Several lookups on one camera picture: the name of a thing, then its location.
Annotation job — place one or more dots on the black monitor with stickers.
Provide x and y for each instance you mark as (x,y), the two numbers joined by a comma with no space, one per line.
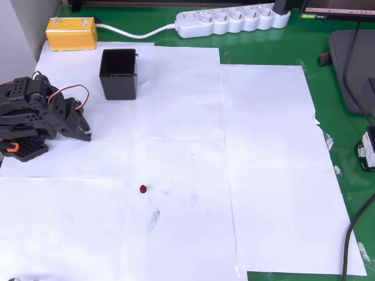
(322,16)

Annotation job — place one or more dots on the grey laptop sleeve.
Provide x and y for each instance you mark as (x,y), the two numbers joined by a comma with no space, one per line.
(337,58)

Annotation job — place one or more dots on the orange clamp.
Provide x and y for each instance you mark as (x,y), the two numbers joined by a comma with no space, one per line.
(11,147)

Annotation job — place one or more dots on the black plug adapter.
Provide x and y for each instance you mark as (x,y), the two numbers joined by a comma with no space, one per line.
(281,7)

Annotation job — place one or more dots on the clear tape strip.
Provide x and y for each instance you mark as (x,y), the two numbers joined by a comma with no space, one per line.
(328,142)
(337,170)
(363,251)

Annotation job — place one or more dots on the red and black tag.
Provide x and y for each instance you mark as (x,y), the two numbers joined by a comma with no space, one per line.
(324,60)

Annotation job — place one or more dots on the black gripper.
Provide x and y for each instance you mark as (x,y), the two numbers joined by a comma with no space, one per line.
(71,122)

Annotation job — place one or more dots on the yellow cardboard box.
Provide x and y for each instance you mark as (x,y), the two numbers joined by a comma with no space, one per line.
(71,38)

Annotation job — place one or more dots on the small printed cardboard box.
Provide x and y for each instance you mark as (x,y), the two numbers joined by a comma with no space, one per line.
(366,149)

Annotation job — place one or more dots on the small red block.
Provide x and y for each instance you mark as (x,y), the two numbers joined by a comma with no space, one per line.
(143,189)

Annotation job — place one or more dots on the green desk mat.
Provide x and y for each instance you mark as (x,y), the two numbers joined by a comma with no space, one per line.
(263,49)

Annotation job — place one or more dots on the black device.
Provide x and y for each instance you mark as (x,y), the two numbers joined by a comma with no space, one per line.
(372,90)

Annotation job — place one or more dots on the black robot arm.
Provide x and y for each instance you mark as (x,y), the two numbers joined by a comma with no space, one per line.
(17,96)

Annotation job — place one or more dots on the black square cup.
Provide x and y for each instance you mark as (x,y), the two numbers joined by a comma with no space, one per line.
(120,87)

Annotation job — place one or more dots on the white power strip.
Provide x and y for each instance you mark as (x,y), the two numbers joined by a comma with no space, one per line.
(234,24)

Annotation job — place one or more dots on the black stand foot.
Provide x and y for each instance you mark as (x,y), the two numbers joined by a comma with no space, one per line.
(78,5)

